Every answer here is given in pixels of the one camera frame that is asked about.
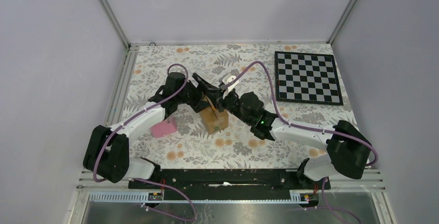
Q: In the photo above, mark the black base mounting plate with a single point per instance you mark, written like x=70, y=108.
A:
x=228, y=183

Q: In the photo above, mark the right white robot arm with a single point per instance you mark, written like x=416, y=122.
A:
x=347, y=150

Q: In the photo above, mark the black white chessboard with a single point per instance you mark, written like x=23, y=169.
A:
x=307, y=78

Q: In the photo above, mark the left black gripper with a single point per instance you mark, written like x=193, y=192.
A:
x=198, y=104

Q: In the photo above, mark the pink plastic bag package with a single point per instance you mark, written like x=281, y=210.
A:
x=164, y=128

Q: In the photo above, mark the floral patterned table mat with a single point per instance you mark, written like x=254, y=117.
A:
x=191, y=146

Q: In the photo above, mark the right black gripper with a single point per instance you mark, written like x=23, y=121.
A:
x=222, y=101

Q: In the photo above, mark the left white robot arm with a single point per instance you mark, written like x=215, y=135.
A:
x=107, y=155

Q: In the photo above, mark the grey slotted cable duct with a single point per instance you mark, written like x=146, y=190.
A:
x=173, y=197

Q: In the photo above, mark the brown cardboard express box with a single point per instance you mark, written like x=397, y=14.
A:
x=213, y=120

